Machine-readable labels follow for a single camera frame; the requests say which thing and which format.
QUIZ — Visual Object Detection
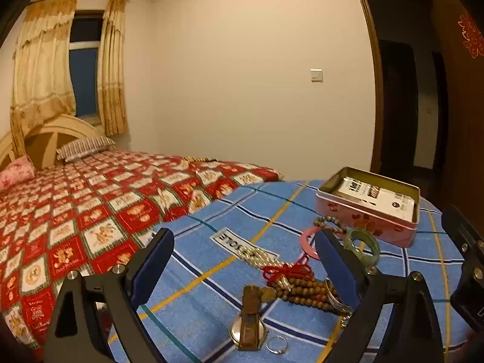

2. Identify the grey bead bracelet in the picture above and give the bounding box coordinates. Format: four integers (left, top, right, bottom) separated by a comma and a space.
313, 215, 350, 240

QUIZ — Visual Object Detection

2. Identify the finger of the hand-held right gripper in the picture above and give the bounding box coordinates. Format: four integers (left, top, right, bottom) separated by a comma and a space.
442, 205, 484, 269

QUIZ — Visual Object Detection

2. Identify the pink floral pillow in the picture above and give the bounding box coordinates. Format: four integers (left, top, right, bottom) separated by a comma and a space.
0, 155, 36, 191

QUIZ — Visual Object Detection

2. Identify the pearl necklace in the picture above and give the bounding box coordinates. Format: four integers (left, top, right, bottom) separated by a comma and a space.
231, 244, 292, 292

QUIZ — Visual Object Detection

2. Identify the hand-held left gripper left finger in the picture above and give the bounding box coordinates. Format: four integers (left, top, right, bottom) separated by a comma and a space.
44, 227, 175, 363

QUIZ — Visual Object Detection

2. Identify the red bear-print bedspread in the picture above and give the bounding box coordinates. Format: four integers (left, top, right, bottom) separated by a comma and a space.
0, 147, 284, 350

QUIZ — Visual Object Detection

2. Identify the pink tin box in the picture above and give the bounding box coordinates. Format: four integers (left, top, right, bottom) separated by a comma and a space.
316, 166, 421, 249

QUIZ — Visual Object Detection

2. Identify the brown wooden bead necklace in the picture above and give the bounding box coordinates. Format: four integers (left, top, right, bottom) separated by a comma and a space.
267, 276, 341, 314

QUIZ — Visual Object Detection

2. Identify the wide yellow patterned curtain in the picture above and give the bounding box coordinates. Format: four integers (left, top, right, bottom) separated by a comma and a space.
11, 0, 78, 155

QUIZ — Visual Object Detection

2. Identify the red paper-cut decoration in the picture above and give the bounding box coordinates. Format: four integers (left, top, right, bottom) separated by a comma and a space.
457, 13, 484, 59

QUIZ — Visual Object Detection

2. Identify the wristwatch with brown strap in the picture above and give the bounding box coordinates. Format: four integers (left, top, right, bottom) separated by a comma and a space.
230, 284, 269, 350

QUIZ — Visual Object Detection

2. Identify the cream wooden headboard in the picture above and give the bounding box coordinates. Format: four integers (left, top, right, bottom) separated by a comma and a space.
0, 113, 106, 171

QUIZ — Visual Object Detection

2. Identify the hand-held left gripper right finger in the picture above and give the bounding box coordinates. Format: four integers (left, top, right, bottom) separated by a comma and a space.
315, 230, 444, 363

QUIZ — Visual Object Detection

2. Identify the brown door frame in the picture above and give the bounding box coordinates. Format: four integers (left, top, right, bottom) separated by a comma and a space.
350, 0, 435, 178

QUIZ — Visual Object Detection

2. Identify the silver ring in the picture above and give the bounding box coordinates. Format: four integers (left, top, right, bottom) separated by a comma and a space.
266, 336, 289, 356

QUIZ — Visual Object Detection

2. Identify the blue plaid blanket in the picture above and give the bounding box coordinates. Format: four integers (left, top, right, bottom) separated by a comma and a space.
108, 179, 473, 363

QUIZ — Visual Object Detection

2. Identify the brown wooden door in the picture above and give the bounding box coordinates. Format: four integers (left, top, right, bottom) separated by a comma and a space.
431, 0, 484, 212

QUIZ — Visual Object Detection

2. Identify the striped pillow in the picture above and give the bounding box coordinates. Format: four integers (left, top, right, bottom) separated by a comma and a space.
56, 136, 117, 161

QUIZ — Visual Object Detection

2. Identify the silver cuff bracelet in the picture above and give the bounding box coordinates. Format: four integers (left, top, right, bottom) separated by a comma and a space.
324, 278, 354, 314

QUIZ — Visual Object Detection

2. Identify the pink bangle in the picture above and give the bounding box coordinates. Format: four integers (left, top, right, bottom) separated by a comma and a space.
300, 226, 329, 258

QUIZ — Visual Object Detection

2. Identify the window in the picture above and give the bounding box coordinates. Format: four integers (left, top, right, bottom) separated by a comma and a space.
69, 9, 104, 125

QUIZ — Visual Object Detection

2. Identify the narrow yellow patterned curtain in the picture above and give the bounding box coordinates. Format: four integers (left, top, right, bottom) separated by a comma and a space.
97, 0, 128, 136

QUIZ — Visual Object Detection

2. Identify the green jade bangle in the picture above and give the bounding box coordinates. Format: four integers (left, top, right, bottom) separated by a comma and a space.
343, 229, 381, 267

